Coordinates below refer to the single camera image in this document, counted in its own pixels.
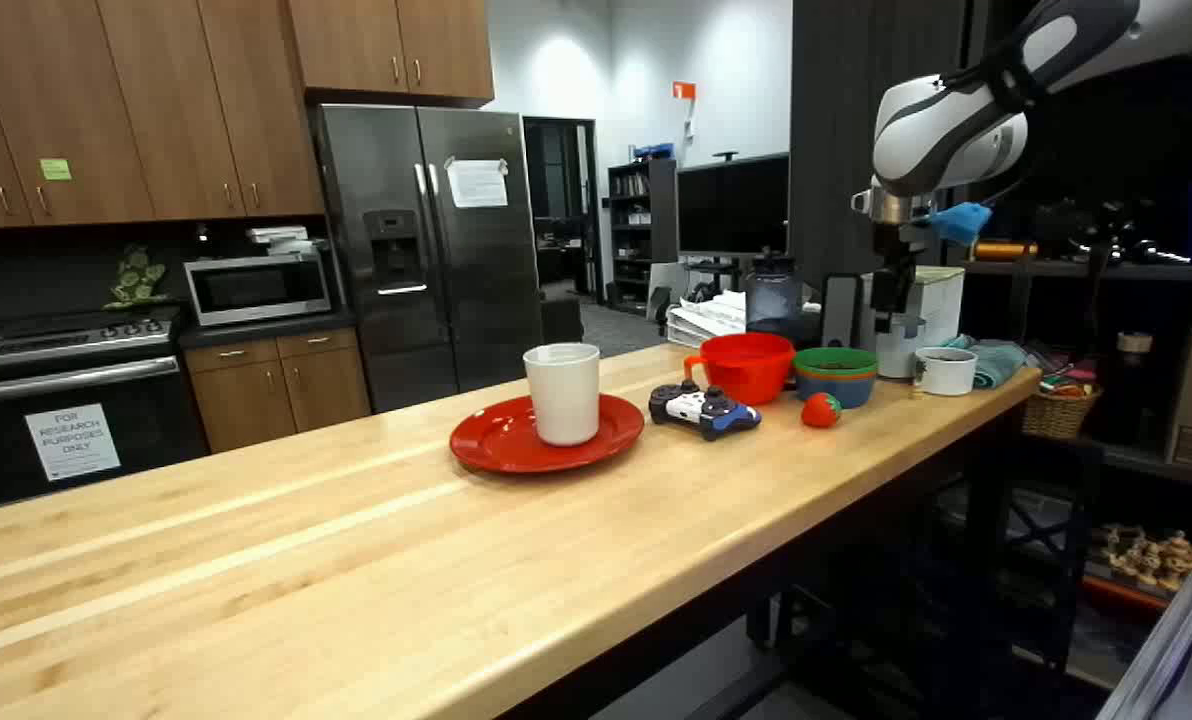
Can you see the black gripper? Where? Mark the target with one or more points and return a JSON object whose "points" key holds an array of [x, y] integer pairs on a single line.
{"points": [[893, 255]]}

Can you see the pale grey mug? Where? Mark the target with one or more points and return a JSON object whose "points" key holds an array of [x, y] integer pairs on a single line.
{"points": [[897, 359]]}

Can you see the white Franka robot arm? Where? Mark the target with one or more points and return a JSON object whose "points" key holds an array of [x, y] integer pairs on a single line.
{"points": [[949, 124]]}

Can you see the white cardboard box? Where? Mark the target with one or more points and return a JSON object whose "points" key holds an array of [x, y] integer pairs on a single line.
{"points": [[943, 307]]}

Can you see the black speaker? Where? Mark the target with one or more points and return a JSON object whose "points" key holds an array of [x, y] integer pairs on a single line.
{"points": [[841, 309]]}

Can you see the small white bowl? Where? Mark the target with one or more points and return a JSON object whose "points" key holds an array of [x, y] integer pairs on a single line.
{"points": [[947, 372]]}

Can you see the green and blue bowl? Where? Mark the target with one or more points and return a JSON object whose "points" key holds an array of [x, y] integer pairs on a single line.
{"points": [[839, 372]]}

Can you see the dark translucent pitcher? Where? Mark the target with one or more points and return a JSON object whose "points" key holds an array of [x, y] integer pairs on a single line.
{"points": [[779, 297]]}

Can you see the teal cloth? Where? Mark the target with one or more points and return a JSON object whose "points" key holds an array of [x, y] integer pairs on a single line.
{"points": [[1000, 360]]}

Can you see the orange cylindrical object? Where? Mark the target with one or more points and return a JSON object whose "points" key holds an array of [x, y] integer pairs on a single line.
{"points": [[1004, 250]]}

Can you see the red and green ball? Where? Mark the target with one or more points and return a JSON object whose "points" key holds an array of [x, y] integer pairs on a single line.
{"points": [[820, 409]]}

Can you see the white stacked sheets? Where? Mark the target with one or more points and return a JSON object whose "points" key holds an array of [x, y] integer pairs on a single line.
{"points": [[705, 320]]}

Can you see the black monitor screen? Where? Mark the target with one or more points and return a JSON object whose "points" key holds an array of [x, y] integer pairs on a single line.
{"points": [[735, 204]]}

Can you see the wicker basket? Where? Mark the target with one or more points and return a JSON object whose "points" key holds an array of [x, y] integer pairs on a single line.
{"points": [[1062, 414]]}

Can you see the blue and black snack bag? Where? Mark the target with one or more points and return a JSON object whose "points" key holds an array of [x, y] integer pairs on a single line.
{"points": [[700, 409]]}

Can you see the dark storage shelf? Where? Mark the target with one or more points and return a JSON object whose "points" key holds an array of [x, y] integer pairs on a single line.
{"points": [[1130, 285]]}

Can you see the dark bookshelf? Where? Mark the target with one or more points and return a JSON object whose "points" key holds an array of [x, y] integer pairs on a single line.
{"points": [[643, 234]]}

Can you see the orange flag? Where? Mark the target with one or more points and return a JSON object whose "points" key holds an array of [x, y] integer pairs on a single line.
{"points": [[686, 88]]}

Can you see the tall white cup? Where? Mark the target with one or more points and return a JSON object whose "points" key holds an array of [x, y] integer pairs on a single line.
{"points": [[560, 393]]}

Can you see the pile of wooden pieces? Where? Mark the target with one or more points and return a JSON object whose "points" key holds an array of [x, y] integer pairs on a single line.
{"points": [[1150, 558]]}

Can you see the red plate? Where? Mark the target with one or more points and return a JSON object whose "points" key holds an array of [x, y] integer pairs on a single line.
{"points": [[491, 441]]}

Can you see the white paper on refrigerator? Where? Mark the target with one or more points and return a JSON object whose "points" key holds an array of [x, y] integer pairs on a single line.
{"points": [[477, 182]]}

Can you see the stainless steel refrigerator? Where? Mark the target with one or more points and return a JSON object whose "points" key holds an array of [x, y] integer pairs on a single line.
{"points": [[420, 280]]}

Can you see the brown wooden base cabinet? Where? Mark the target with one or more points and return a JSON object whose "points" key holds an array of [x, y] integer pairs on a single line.
{"points": [[277, 387]]}

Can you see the silver microwave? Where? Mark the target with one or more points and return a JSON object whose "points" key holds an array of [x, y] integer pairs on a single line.
{"points": [[258, 285]]}

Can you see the small green plant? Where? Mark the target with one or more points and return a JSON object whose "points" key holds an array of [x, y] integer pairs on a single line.
{"points": [[138, 280]]}

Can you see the black oven range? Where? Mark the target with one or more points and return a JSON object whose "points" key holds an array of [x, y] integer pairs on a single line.
{"points": [[79, 387]]}

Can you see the white paper sign on oven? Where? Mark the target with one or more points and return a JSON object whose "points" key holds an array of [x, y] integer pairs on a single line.
{"points": [[74, 441]]}

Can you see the green sticky note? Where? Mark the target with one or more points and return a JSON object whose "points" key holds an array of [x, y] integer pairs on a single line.
{"points": [[59, 170]]}

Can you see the black table frame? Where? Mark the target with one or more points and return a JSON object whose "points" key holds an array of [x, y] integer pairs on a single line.
{"points": [[891, 562]]}

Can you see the brown wooden wall cabinets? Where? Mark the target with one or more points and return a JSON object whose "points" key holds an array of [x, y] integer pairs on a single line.
{"points": [[158, 94]]}

